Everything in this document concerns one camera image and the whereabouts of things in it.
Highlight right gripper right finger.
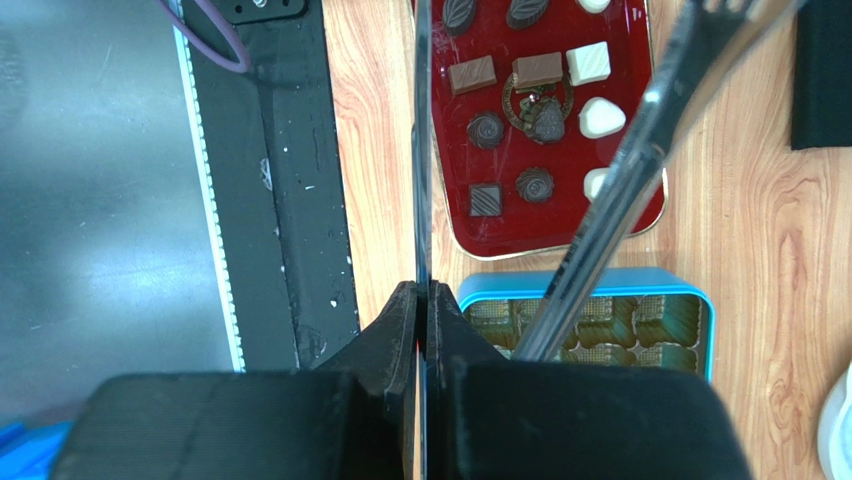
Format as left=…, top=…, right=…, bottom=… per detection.
left=425, top=281, right=506, bottom=400

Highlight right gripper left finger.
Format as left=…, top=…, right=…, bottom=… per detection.
left=316, top=281, right=418, bottom=400

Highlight white cone chocolate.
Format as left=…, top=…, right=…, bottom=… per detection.
left=583, top=168, right=609, bottom=202
left=579, top=97, right=627, bottom=139

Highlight white square chocolate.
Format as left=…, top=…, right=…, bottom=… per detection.
left=565, top=41, right=611, bottom=87

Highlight white round swirl chocolate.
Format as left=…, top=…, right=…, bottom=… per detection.
left=577, top=0, right=610, bottom=14

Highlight metal tongs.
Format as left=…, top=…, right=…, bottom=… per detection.
left=412, top=1, right=799, bottom=479

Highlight dark square chocolate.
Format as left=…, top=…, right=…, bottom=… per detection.
left=469, top=183, right=503, bottom=217

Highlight dark swirl chocolate upper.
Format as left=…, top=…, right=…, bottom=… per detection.
left=515, top=167, right=554, bottom=203

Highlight dark swirl chocolate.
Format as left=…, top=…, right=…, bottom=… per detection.
left=515, top=167, right=554, bottom=203
left=467, top=111, right=504, bottom=150

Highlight dark swirl chocolate lower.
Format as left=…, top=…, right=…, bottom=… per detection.
left=467, top=111, right=504, bottom=150

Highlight dark textured chocolate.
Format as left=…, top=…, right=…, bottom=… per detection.
left=522, top=98, right=566, bottom=145

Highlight red chocolate tray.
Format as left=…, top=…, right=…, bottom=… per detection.
left=429, top=1, right=653, bottom=259

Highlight milk chocolate bar lower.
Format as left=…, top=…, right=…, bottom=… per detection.
left=449, top=55, right=497, bottom=95

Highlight milk chocolate bar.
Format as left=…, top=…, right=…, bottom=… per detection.
left=449, top=55, right=497, bottom=95
left=512, top=52, right=564, bottom=89

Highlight milk chocolate bar upper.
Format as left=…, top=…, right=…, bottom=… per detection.
left=512, top=52, right=564, bottom=89

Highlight dark leaf chocolate lower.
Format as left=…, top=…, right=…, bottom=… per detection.
left=442, top=0, right=477, bottom=37

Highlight dark leaf chocolate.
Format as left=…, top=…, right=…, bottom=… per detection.
left=442, top=0, right=477, bottom=37
left=506, top=0, right=549, bottom=30

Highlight blue tin box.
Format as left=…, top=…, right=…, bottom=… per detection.
left=458, top=267, right=715, bottom=380

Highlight blue tin lid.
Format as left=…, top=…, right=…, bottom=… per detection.
left=0, top=422, right=73, bottom=480

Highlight round blue-white plate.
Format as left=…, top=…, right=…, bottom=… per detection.
left=817, top=366, right=851, bottom=480

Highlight black placemat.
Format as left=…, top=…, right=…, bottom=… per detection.
left=790, top=0, right=851, bottom=150

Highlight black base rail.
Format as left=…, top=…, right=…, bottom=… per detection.
left=185, top=1, right=360, bottom=372

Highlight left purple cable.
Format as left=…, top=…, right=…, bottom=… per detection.
left=156, top=0, right=255, bottom=75

